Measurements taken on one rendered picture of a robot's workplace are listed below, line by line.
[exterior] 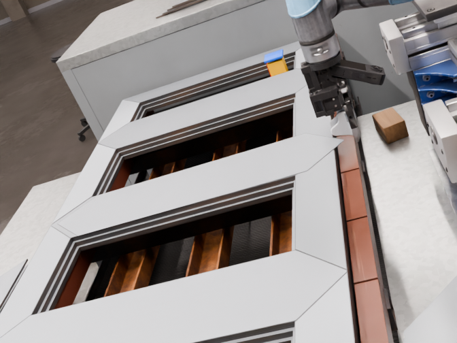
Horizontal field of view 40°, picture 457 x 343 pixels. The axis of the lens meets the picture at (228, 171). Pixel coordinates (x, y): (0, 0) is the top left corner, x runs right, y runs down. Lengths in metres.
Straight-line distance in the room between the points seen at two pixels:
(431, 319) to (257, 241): 0.74
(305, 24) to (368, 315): 0.58
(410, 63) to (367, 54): 0.70
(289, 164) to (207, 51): 0.90
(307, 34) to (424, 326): 0.59
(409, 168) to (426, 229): 0.25
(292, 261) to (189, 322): 0.21
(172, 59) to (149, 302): 1.23
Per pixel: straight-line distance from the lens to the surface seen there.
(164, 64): 2.28
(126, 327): 1.19
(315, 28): 1.30
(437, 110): 1.15
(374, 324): 1.01
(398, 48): 1.53
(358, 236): 1.18
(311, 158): 1.42
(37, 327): 1.33
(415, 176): 1.57
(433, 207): 1.46
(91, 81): 2.37
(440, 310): 1.16
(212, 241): 1.61
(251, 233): 1.81
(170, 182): 1.58
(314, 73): 1.35
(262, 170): 1.45
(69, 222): 1.65
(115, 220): 1.53
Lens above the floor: 1.52
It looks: 26 degrees down
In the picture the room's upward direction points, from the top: 24 degrees counter-clockwise
